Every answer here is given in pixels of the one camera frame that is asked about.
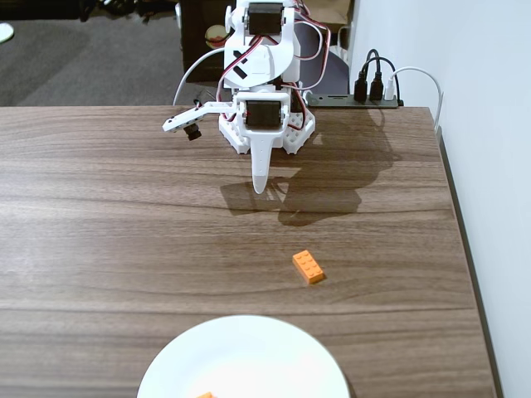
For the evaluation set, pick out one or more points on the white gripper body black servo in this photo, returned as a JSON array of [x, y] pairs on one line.
[[262, 133]]

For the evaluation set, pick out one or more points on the black furniture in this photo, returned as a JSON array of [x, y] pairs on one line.
[[41, 8]]

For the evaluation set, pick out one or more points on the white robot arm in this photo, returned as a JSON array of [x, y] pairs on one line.
[[282, 54]]

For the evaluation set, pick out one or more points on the round yellow sticker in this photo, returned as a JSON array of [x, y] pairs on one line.
[[215, 35]]

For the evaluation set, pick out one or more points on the dark power strip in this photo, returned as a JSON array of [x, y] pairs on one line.
[[332, 101]]

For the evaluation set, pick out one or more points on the grey round object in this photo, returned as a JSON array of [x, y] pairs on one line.
[[336, 74]]

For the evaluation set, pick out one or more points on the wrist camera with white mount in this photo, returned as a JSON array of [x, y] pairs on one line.
[[178, 122]]

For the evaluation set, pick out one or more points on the orange lego block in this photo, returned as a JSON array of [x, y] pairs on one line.
[[308, 267], [206, 395]]

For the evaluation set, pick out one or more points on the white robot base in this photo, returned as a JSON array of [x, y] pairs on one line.
[[298, 132]]

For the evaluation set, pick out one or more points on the white round object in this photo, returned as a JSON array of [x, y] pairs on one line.
[[5, 32]]

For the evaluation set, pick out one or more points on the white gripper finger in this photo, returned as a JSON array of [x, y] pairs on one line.
[[261, 166]]

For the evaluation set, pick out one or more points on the dark cabinet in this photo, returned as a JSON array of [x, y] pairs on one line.
[[195, 25]]

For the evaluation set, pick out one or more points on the white round plate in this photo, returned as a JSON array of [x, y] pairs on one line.
[[249, 356]]

